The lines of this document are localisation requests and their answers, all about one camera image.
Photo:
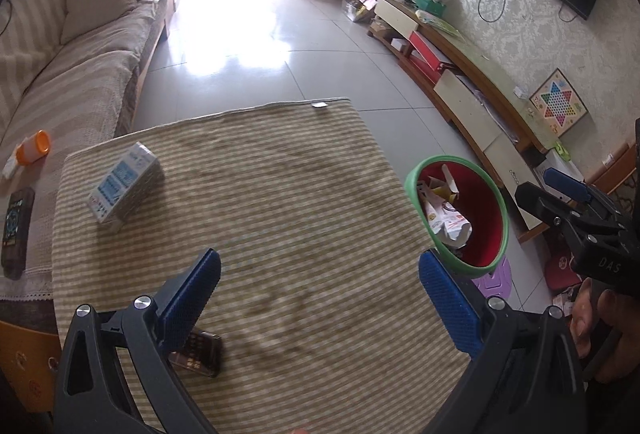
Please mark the small blue white carton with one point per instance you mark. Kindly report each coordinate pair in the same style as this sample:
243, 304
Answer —
123, 188

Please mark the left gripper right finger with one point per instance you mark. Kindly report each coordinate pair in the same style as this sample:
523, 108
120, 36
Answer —
483, 400

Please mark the beige striped sofa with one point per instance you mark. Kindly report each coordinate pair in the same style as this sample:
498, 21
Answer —
81, 93

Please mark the chinese checkers board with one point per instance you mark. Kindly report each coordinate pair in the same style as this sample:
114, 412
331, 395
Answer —
558, 103

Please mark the yellow cardboard box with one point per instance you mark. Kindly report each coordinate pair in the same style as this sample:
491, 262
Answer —
444, 186

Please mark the wooden TV cabinet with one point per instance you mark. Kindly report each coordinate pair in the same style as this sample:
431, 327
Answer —
502, 128

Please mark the person's right hand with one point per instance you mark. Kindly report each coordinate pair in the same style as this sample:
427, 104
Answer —
605, 330

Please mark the green red trash bin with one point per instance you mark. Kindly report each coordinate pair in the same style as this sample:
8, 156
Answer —
463, 212

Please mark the purple plastic stool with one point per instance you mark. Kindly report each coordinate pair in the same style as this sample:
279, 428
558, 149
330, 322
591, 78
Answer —
497, 282

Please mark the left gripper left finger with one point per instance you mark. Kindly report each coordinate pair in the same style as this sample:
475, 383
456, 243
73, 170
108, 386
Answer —
155, 326

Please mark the red flat box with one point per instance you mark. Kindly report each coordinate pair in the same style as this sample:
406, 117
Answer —
429, 54

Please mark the black remote control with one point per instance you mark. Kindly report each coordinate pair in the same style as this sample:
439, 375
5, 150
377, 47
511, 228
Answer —
15, 233

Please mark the orange cap bottle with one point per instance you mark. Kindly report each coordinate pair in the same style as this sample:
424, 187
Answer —
27, 152

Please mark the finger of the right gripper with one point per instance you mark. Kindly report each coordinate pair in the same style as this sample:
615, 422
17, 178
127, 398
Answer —
575, 186
555, 211

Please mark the green storage box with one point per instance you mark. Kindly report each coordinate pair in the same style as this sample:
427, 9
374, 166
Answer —
430, 6

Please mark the brown snack packet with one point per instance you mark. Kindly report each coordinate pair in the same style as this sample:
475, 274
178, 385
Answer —
201, 353

